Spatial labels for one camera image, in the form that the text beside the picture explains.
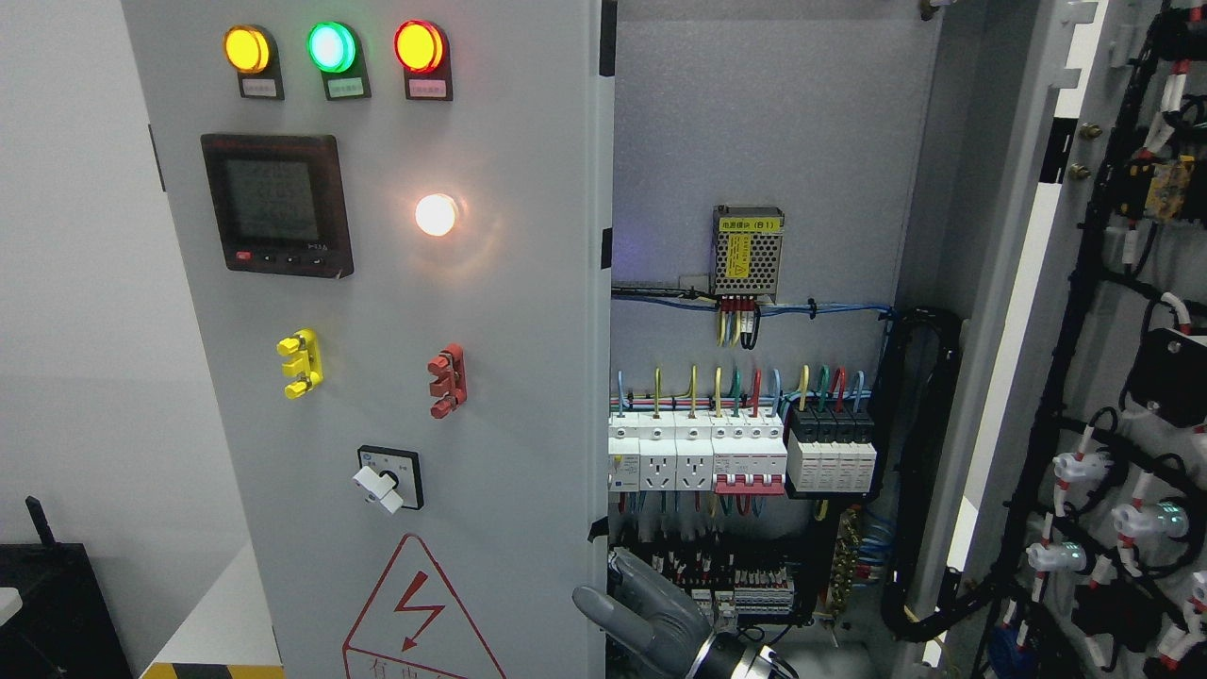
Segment dark grey robot hand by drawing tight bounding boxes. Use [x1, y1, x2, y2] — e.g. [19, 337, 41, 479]
[572, 549, 712, 678]

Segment grey cabinet door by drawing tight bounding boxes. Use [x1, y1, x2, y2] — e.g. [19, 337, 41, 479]
[124, 1, 613, 678]
[881, 1, 1205, 678]

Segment black relay terminal row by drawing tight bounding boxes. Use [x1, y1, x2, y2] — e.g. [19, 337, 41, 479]
[618, 533, 803, 640]

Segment white socket breaker row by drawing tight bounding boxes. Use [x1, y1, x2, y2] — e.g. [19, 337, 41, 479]
[606, 411, 713, 491]

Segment brass terminal bar right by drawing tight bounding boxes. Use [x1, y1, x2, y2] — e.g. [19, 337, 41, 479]
[826, 505, 862, 621]

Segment red electric warning sticker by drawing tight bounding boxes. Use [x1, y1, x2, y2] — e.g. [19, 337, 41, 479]
[343, 534, 505, 678]

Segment black white surge protector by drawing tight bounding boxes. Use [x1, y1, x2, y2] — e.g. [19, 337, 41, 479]
[785, 406, 884, 502]

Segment red terminal connector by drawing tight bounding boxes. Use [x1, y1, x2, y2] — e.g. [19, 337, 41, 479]
[427, 343, 470, 420]

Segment metal mesh power supply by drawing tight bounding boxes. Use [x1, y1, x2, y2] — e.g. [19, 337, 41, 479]
[711, 205, 785, 298]

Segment yellow terminal connector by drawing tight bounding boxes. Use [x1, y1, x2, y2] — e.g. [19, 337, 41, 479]
[276, 328, 323, 400]

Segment white glowing indicator lamp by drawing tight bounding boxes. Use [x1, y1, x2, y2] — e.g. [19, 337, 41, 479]
[414, 193, 460, 238]

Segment black digital power meter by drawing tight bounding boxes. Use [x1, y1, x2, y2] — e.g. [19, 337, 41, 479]
[200, 133, 354, 279]

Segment black box with antenna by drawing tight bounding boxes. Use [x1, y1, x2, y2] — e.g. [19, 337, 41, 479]
[1, 497, 132, 678]

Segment red indicator lamp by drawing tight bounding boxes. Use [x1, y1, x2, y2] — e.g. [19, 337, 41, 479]
[395, 19, 447, 75]

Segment green indicator lamp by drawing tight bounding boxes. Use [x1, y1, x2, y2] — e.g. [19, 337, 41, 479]
[307, 21, 358, 75]

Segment yellow indicator lamp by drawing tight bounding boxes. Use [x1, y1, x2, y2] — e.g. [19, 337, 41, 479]
[223, 25, 273, 75]

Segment red handled circuit breaker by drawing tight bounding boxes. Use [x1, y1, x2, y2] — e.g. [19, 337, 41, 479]
[711, 411, 787, 497]

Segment black right cable loom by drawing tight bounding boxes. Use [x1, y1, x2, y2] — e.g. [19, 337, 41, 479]
[875, 308, 1005, 645]

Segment white rotary selector switch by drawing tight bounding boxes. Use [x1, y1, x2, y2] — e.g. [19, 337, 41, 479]
[352, 444, 425, 515]

